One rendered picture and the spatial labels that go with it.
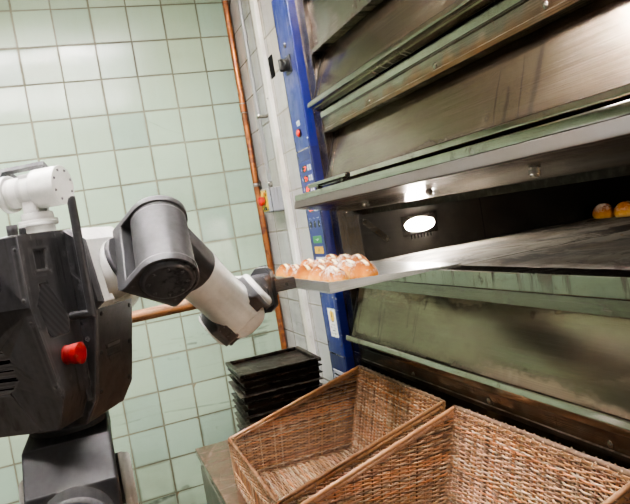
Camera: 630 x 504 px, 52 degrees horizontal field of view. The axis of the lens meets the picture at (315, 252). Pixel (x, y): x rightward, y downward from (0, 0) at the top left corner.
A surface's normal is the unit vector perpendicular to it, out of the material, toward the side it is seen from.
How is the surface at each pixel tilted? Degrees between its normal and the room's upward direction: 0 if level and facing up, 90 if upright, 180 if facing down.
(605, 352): 70
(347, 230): 90
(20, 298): 90
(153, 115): 90
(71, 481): 45
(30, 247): 90
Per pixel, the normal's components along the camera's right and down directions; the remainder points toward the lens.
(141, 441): 0.33, 0.00
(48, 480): 0.11, -0.70
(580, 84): -0.93, -0.18
